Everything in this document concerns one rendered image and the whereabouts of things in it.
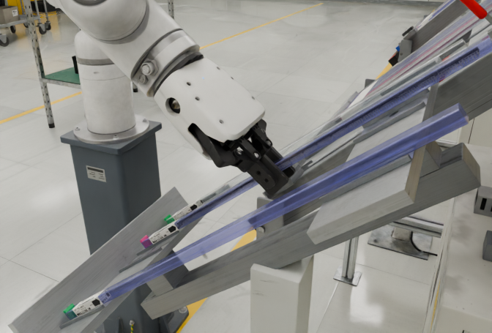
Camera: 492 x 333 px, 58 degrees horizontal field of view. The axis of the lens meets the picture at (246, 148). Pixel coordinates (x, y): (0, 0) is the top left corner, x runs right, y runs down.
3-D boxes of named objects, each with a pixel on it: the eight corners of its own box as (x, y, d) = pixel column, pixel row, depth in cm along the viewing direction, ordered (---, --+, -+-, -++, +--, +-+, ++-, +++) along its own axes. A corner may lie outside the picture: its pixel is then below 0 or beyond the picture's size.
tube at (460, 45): (168, 226, 73) (165, 220, 73) (173, 222, 74) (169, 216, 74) (468, 49, 45) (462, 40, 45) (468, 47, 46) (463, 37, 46)
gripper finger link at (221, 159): (199, 154, 44) (244, 167, 47) (192, 99, 49) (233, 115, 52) (193, 160, 45) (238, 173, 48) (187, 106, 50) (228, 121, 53)
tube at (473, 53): (145, 248, 65) (140, 242, 65) (151, 243, 66) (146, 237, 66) (496, 49, 36) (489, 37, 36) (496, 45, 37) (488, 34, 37)
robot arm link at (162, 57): (152, 38, 45) (173, 58, 45) (196, 23, 52) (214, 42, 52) (118, 92, 50) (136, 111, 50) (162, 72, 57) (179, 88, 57)
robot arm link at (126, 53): (178, 17, 46) (189, 41, 55) (90, -73, 46) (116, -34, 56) (120, 73, 46) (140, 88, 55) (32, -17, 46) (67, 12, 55)
